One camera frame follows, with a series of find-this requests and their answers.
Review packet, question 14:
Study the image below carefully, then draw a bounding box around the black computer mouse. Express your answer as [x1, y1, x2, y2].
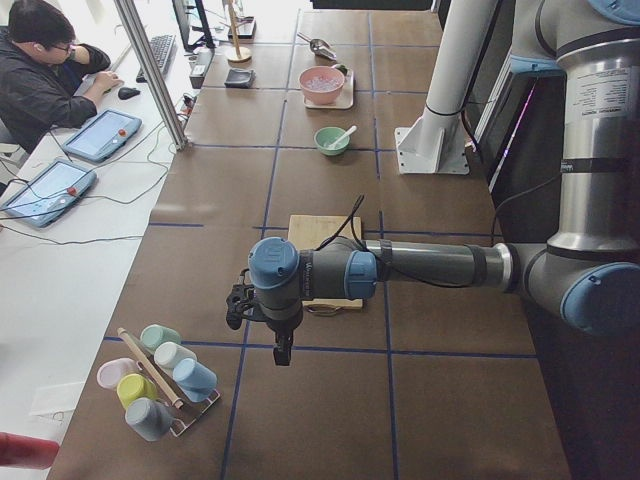
[118, 87, 140, 100]

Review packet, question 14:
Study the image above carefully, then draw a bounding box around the far teach pendant tablet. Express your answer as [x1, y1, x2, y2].
[61, 109, 142, 163]

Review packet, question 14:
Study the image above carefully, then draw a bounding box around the wire cup rack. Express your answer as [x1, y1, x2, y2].
[117, 327, 221, 439]

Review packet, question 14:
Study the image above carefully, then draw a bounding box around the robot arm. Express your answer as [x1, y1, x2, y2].
[226, 1, 639, 366]

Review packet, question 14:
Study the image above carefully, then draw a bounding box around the pink cup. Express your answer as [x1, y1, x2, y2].
[96, 357, 139, 390]

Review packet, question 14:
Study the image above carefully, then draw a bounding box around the bamboo cutting board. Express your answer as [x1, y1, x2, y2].
[287, 215, 364, 316]

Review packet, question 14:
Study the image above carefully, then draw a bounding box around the wooden stand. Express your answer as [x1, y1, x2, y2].
[225, 0, 252, 64]

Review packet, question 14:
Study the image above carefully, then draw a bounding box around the green cup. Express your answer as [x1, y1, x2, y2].
[139, 324, 182, 354]

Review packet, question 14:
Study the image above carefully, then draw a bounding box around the grey folded cloth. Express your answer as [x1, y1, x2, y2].
[224, 68, 256, 89]

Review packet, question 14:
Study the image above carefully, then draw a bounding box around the grey cup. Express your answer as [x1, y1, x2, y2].
[125, 397, 174, 442]

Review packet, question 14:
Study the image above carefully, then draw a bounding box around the white cup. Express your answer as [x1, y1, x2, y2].
[154, 341, 197, 375]

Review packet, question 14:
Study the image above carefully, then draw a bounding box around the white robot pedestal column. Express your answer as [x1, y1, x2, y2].
[395, 0, 499, 175]

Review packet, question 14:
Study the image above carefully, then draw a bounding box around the white plastic spoon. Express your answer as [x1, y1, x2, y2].
[325, 125, 358, 150]

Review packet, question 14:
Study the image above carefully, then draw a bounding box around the teach pendant tablet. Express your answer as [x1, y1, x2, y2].
[1, 158, 97, 228]
[61, 109, 142, 163]

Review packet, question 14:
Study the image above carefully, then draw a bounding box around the black keyboard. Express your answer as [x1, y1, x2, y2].
[150, 34, 176, 77]

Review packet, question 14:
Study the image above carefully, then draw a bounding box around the beige tray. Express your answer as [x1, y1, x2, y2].
[303, 69, 355, 110]

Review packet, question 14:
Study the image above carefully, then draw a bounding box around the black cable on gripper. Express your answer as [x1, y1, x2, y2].
[313, 194, 365, 251]

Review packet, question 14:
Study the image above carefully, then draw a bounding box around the near teach pendant tablet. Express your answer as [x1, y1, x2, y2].
[1, 158, 97, 228]

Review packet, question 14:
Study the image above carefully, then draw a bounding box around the blue cup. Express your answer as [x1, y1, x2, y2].
[172, 358, 218, 402]

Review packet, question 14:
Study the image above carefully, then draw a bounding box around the green bowl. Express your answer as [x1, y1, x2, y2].
[314, 126, 350, 156]

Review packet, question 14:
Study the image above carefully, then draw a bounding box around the black framed box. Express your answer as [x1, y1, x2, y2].
[235, 17, 257, 40]

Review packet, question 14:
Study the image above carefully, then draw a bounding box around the metal ice scoop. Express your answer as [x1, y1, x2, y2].
[297, 32, 337, 61]

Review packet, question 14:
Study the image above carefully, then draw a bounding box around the seated person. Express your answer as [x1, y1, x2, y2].
[1, 0, 122, 153]

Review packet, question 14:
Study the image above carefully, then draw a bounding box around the aluminium frame post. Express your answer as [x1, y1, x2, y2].
[114, 0, 188, 151]

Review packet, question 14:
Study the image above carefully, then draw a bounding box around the pink bowl of ice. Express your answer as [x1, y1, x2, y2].
[299, 66, 346, 105]

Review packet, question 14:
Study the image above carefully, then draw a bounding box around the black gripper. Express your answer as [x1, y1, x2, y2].
[226, 269, 303, 366]

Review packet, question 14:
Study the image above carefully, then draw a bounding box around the red object at edge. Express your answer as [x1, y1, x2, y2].
[1, 432, 60, 470]

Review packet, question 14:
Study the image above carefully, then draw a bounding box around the yellow cup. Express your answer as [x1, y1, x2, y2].
[116, 373, 159, 409]

